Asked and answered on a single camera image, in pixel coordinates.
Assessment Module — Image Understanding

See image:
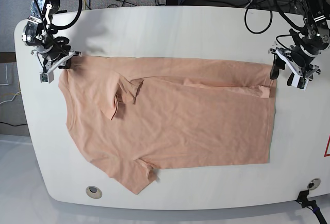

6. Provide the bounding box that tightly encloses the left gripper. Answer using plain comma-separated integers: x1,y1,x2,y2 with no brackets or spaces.
269,42,324,79

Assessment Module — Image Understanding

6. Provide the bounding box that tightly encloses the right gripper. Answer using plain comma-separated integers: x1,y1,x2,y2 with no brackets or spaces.
31,37,81,73

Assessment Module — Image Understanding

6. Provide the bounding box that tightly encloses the peach T-shirt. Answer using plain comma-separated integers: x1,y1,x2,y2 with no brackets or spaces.
58,56,276,194

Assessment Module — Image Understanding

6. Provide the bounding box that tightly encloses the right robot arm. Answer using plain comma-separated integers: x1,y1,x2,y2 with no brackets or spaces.
22,0,83,83

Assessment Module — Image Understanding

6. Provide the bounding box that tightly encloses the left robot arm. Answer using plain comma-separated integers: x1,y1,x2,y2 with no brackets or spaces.
265,0,329,85

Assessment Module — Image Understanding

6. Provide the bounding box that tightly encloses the red warning sticker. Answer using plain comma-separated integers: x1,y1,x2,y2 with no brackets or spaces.
324,137,330,157

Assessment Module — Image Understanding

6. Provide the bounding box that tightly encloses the right table grommet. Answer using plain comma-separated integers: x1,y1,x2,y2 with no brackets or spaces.
307,178,321,190

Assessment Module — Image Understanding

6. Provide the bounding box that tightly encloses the table grommet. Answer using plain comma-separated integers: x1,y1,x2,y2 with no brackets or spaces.
86,186,103,199
307,178,321,190

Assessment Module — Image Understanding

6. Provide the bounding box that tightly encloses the left table grommet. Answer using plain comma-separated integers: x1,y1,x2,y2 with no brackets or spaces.
86,186,103,199

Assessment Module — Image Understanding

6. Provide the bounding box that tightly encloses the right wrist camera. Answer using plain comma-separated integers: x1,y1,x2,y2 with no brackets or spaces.
39,72,54,83

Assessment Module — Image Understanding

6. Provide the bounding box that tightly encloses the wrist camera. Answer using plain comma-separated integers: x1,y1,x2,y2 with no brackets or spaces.
287,73,309,90
39,72,54,83

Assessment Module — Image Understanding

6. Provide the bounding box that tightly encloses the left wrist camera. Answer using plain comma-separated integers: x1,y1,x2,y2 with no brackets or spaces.
287,73,309,90

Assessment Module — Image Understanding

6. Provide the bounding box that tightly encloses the black clamp with cable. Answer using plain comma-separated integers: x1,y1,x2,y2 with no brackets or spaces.
295,190,327,224

